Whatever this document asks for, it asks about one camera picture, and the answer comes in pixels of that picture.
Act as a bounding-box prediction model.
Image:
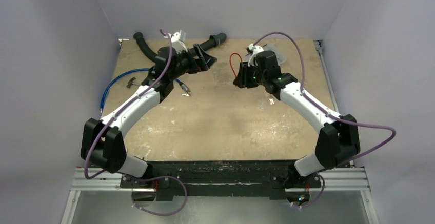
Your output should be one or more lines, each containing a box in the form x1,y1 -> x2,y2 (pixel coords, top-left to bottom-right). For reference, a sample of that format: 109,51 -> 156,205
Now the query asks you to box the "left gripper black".
169,44 -> 216,82

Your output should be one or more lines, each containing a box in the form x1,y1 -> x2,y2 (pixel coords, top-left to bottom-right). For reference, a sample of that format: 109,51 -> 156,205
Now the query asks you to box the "red cable lock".
229,53 -> 244,79

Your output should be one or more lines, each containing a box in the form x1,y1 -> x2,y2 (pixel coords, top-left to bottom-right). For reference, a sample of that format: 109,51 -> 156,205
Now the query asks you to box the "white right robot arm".
233,50 -> 361,187

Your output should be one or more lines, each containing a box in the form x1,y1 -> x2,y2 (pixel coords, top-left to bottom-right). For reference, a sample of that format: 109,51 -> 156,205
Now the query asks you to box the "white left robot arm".
81,40 -> 218,188

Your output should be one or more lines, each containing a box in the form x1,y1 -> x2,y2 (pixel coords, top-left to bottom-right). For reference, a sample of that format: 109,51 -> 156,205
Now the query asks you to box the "clear plastic organizer box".
262,44 -> 287,66

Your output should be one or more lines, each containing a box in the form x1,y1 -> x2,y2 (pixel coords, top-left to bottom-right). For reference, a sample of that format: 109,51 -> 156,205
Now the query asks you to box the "small hammer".
126,77 -> 144,89

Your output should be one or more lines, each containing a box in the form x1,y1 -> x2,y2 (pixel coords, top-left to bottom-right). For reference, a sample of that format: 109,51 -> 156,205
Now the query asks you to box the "black corrugated hose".
132,31 -> 227,64

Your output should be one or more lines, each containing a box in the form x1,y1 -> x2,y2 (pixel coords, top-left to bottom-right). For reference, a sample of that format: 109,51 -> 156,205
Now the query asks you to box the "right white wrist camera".
245,43 -> 264,67

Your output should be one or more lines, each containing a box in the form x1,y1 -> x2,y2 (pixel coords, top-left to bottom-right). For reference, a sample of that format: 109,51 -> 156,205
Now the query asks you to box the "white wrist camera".
170,30 -> 188,53
245,43 -> 264,67

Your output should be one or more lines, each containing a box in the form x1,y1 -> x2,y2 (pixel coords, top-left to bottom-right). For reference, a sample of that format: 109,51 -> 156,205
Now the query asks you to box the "blue hose with metal fitting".
99,68 -> 192,115

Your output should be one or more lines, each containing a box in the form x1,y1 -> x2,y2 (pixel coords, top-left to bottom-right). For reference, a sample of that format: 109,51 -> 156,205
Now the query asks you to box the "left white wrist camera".
170,30 -> 188,53

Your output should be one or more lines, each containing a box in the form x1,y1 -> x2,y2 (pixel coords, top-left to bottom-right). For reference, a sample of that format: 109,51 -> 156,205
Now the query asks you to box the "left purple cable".
83,29 -> 188,217

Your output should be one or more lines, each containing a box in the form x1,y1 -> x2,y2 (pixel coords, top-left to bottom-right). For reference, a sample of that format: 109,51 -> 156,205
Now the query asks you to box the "purple cable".
253,32 -> 397,210
83,29 -> 188,217

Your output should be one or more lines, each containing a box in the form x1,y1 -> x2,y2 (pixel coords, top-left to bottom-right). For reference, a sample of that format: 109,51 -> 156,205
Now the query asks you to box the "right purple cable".
253,32 -> 397,210

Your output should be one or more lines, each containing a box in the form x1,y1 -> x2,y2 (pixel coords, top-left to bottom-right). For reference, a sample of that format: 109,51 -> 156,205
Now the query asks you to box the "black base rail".
116,160 -> 322,201

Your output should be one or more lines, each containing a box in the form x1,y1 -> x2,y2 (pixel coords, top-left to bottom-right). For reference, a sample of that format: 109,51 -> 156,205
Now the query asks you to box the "aluminium frame rail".
62,168 -> 379,223

